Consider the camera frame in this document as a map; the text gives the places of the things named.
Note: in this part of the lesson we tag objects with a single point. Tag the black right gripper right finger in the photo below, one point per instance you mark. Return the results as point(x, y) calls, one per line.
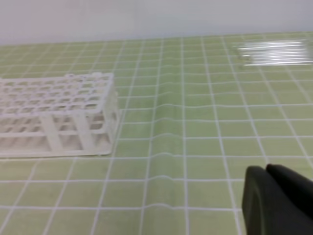
point(296, 187)

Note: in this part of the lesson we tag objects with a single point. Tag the white plastic test tube rack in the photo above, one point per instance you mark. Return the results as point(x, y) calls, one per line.
point(71, 115)

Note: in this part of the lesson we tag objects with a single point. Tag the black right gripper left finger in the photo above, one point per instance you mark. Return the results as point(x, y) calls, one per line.
point(267, 210)

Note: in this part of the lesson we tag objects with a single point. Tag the glass test tube on cloth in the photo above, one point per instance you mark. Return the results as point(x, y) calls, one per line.
point(272, 43)

